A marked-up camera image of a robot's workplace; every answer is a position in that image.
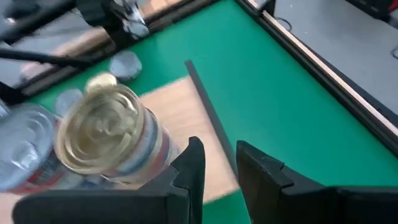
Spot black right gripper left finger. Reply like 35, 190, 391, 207
12, 136, 206, 224

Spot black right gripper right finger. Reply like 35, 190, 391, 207
236, 139, 398, 224

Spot silver-lid seafood can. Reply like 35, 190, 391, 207
0, 103, 58, 192
0, 149, 81, 195

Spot wooden shelf board black edges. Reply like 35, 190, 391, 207
0, 60, 240, 224

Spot green table mat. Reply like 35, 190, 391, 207
27, 0, 398, 224

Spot black metal table frame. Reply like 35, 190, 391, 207
0, 0, 398, 156

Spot black looped cable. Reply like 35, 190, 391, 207
275, 17, 293, 32

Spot black frame clip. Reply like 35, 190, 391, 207
253, 0, 277, 17

